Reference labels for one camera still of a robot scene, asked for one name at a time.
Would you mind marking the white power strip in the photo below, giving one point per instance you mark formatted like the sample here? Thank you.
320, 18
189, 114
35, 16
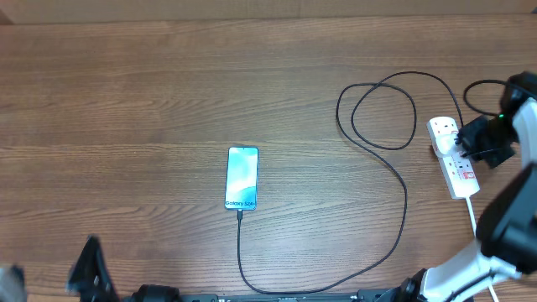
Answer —
458, 172

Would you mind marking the Galaxy S24+ smartphone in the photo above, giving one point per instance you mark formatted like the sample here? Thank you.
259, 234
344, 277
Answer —
242, 179

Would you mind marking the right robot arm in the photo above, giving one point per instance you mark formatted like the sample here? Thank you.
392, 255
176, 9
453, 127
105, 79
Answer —
504, 246

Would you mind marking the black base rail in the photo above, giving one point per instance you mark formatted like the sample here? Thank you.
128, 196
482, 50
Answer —
362, 295

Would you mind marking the cardboard backdrop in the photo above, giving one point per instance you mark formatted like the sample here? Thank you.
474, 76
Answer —
103, 11

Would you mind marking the white charger plug adapter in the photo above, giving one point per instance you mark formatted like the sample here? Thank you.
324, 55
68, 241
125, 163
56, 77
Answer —
445, 145

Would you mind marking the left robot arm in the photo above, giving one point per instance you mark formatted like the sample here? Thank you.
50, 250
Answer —
156, 293

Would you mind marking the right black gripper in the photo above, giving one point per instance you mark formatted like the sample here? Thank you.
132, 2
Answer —
466, 137

